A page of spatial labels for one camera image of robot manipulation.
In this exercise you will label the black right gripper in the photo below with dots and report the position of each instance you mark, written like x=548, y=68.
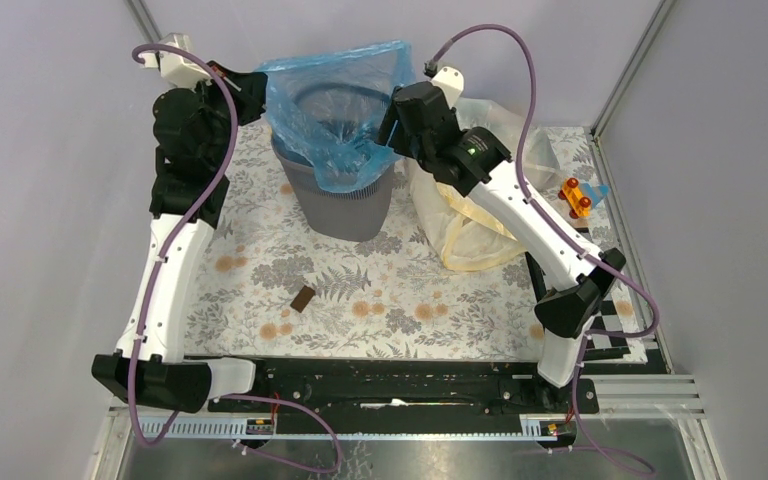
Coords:
x=386, y=128

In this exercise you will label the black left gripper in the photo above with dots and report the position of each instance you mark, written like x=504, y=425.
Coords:
x=248, y=90

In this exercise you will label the blue plastic trash bag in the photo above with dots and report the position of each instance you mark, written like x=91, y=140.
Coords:
x=382, y=66

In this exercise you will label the translucent white plastic bag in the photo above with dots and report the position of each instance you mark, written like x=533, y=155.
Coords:
x=464, y=235

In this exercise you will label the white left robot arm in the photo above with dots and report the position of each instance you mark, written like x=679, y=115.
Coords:
x=195, y=129

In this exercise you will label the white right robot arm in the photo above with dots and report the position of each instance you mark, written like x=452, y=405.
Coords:
x=578, y=273

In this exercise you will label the grey mesh trash bin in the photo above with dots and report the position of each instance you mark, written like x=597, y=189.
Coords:
x=344, y=199

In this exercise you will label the brown rectangular block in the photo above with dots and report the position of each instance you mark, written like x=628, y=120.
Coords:
x=302, y=299

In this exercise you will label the floral patterned table mat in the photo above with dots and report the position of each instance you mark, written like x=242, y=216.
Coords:
x=389, y=297

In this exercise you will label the orange toy block car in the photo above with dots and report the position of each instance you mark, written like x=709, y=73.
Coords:
x=579, y=201

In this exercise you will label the blue toy piece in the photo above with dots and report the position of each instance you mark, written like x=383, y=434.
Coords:
x=596, y=193

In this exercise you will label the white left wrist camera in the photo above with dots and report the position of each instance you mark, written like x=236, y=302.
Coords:
x=180, y=72

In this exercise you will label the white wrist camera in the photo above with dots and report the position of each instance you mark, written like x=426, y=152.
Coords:
x=180, y=72
x=449, y=79

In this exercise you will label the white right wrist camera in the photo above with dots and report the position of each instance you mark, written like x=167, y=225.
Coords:
x=449, y=79

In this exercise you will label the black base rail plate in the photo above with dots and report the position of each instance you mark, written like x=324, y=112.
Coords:
x=394, y=399

